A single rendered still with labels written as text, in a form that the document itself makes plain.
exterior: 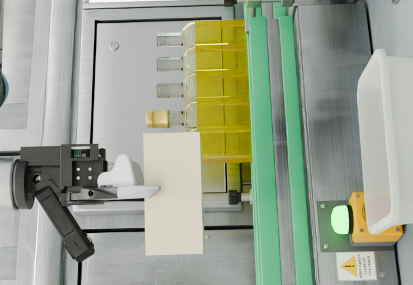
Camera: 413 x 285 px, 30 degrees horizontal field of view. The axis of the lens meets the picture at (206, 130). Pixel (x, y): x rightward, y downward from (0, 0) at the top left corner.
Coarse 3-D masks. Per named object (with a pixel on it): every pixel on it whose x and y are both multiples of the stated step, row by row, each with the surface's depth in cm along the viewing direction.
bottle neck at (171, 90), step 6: (162, 84) 149; (168, 84) 148; (174, 84) 148; (180, 84) 148; (162, 90) 148; (168, 90) 148; (174, 90) 148; (180, 90) 148; (162, 96) 149; (168, 96) 149; (174, 96) 149; (180, 96) 149
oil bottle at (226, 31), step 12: (192, 24) 152; (204, 24) 152; (216, 24) 152; (228, 24) 152; (240, 24) 152; (192, 36) 151; (204, 36) 151; (216, 36) 151; (228, 36) 151; (240, 36) 151
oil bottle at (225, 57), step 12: (192, 48) 150; (204, 48) 150; (216, 48) 149; (228, 48) 149; (240, 48) 149; (192, 60) 149; (204, 60) 148; (216, 60) 148; (228, 60) 148; (240, 60) 148
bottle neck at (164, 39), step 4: (164, 32) 154; (176, 32) 154; (180, 32) 153; (160, 36) 153; (164, 36) 153; (168, 36) 153; (172, 36) 153; (176, 36) 153; (180, 36) 153; (160, 40) 153; (164, 40) 153; (168, 40) 153; (172, 40) 153; (176, 40) 153; (180, 40) 153; (160, 44) 153; (164, 44) 153; (168, 44) 153; (172, 44) 153; (176, 44) 153; (180, 44) 153
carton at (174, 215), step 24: (144, 144) 102; (168, 144) 102; (192, 144) 102; (144, 168) 102; (168, 168) 102; (192, 168) 102; (168, 192) 101; (192, 192) 101; (168, 216) 101; (192, 216) 101; (168, 240) 101; (192, 240) 101
